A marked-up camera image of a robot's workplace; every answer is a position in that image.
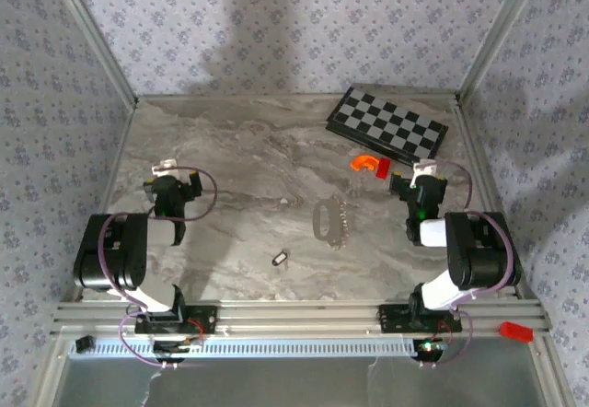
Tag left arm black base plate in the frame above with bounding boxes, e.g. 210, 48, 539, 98
134, 304, 218, 334

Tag aluminium table side rail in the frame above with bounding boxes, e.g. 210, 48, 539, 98
75, 100, 139, 300
453, 98, 528, 300

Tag silver carabiner keyring with chain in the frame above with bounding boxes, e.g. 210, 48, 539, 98
312, 197, 353, 250

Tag grey slotted cable duct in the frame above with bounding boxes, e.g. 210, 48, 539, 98
67, 336, 418, 359

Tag aluminium table back rail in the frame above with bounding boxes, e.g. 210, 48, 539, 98
135, 92, 461, 103

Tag right arm red wire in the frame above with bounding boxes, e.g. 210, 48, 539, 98
434, 319, 456, 346

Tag aluminium frame post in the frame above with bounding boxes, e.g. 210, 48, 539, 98
457, 0, 551, 102

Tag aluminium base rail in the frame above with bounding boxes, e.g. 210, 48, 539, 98
50, 299, 552, 340

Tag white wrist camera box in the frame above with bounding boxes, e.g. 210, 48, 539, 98
411, 157, 438, 183
151, 157, 179, 179

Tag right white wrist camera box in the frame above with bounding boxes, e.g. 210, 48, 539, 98
411, 157, 438, 183

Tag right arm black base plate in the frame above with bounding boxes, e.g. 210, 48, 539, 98
377, 304, 464, 334

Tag arm red wire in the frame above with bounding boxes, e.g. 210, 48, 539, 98
434, 319, 456, 346
186, 317, 207, 342

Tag black grey folded chessboard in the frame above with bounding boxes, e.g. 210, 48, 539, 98
325, 85, 450, 169

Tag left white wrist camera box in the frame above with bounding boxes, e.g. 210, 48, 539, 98
151, 157, 179, 179

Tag left arm red wire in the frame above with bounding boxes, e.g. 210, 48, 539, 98
186, 317, 207, 342

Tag grey metal sheet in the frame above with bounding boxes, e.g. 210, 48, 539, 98
50, 355, 553, 407

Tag red rectangular plastic block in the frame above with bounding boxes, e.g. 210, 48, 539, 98
500, 320, 535, 343

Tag orange curved plastic block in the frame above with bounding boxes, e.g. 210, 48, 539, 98
350, 154, 379, 173

